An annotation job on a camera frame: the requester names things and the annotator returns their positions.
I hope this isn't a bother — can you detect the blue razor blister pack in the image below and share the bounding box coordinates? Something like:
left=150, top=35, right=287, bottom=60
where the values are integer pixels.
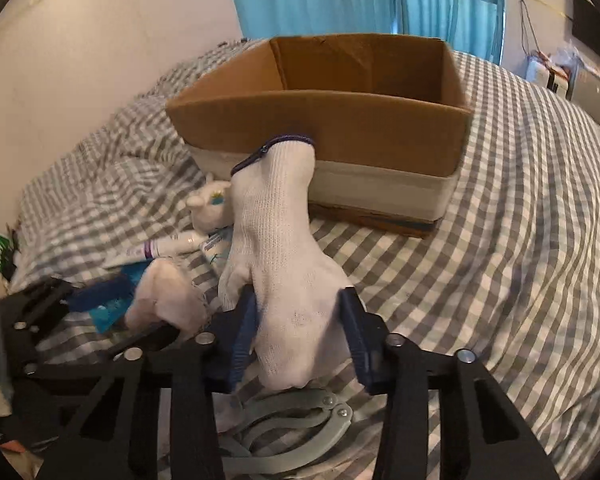
left=68, top=261, right=149, bottom=334

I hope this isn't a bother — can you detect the white purple cream tube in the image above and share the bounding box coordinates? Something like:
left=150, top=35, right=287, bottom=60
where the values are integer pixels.
left=102, top=230, right=208, bottom=269

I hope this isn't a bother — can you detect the small blue white packet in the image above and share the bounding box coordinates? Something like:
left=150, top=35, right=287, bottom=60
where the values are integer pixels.
left=199, top=226, right=233, bottom=276

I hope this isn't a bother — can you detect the grey hand grip exerciser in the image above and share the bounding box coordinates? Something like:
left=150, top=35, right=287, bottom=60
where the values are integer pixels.
left=219, top=388, right=353, bottom=479

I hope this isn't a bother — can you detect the white unicorn figurine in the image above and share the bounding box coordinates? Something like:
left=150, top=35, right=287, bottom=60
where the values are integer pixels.
left=185, top=180, right=234, bottom=234

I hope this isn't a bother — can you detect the grey checked bed cover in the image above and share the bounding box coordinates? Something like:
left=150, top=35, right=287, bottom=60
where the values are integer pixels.
left=10, top=42, right=600, bottom=479

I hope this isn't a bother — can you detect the brown cardboard box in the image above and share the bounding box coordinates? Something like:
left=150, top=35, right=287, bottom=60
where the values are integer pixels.
left=166, top=34, right=472, bottom=238

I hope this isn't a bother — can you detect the white suitcase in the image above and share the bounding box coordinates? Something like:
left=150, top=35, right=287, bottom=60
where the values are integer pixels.
left=524, top=56, right=568, bottom=96

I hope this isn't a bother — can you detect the grey mini fridge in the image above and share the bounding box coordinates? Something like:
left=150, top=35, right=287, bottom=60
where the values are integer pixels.
left=569, top=66, right=600, bottom=125

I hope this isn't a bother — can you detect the black wall television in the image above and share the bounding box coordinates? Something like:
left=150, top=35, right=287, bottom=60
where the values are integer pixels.
left=572, top=0, right=600, bottom=57

